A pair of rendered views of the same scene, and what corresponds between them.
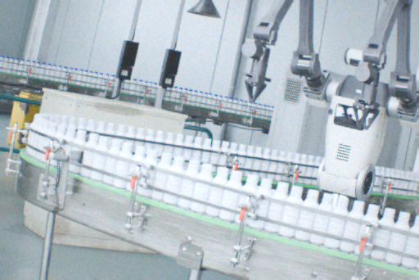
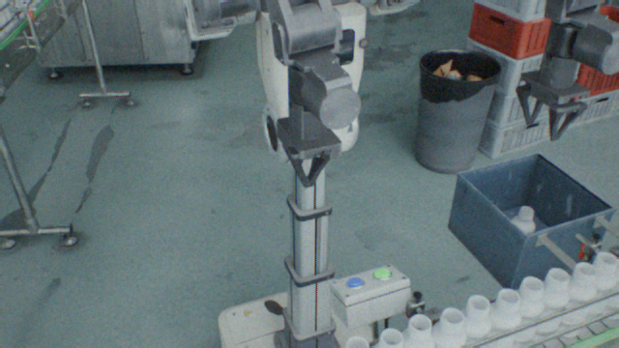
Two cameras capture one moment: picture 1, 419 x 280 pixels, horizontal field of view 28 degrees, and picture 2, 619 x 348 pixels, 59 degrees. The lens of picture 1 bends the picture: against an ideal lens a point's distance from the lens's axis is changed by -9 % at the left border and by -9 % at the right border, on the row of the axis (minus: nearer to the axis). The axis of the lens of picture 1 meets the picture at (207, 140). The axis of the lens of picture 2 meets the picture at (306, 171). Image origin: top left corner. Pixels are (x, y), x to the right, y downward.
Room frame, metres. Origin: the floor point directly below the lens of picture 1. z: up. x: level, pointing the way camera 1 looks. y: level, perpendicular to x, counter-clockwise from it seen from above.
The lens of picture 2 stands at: (2.80, 0.44, 1.90)
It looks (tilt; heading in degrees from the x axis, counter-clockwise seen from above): 35 degrees down; 305
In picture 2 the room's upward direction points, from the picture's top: straight up
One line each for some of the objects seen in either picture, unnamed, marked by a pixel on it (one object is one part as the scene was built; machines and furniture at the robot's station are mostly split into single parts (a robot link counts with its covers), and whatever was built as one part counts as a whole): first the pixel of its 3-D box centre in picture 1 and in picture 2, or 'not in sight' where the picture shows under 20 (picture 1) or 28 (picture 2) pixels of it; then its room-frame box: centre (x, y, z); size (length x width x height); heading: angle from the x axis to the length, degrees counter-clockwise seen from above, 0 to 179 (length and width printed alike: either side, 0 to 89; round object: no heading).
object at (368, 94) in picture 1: (368, 95); (557, 72); (2.94, -0.51, 1.51); 0.10 x 0.07 x 0.07; 146
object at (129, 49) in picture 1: (125, 60); not in sight; (9.07, 0.98, 1.55); 0.17 x 0.15 x 0.42; 129
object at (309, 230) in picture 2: not in sight; (309, 252); (3.50, -0.58, 0.74); 0.11 x 0.11 x 0.40; 57
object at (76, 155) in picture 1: (60, 182); not in sight; (3.34, 0.52, 0.96); 0.23 x 0.10 x 0.27; 147
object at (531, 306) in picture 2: (308, 214); (522, 314); (2.86, -0.37, 1.08); 0.06 x 0.06 x 0.17
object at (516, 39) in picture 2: not in sight; (532, 21); (3.51, -2.92, 0.78); 0.61 x 0.41 x 0.22; 63
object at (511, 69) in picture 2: not in sight; (522, 56); (3.51, -2.91, 0.55); 0.61 x 0.41 x 0.22; 64
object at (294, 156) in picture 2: (255, 90); (305, 157); (3.20, -0.13, 1.44); 0.07 x 0.07 x 0.09; 57
